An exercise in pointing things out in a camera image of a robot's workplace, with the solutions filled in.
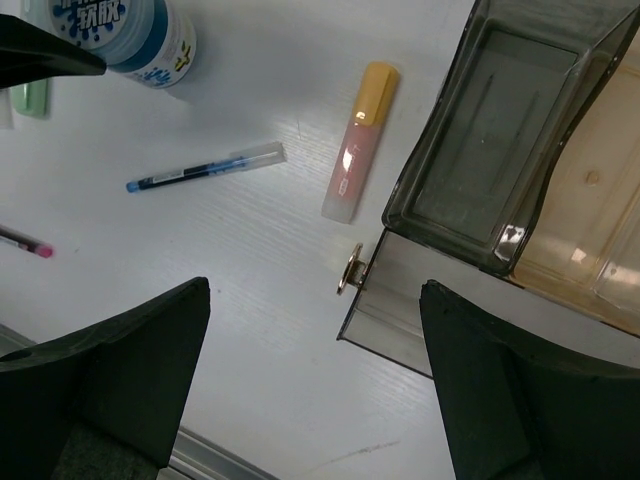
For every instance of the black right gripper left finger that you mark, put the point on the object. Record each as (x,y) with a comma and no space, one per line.
(172,327)

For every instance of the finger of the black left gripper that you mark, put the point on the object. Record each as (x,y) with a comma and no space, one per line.
(30,54)

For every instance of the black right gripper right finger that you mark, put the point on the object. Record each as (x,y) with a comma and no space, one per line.
(517,406)

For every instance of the blue white glue jar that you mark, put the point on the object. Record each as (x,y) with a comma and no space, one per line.
(151,42)

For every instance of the red gel pen horizontal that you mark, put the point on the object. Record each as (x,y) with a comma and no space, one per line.
(26,243)

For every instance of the blue gel pen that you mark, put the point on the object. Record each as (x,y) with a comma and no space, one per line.
(250,159)

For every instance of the green highlighter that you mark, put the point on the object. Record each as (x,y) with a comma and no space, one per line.
(31,99)

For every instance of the smoky plastic desk organizer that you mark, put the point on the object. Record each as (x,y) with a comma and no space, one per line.
(522,192)

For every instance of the orange pink highlighter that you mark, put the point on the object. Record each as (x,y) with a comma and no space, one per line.
(355,157)

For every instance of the aluminium table edge rail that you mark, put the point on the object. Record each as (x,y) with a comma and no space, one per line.
(200,455)

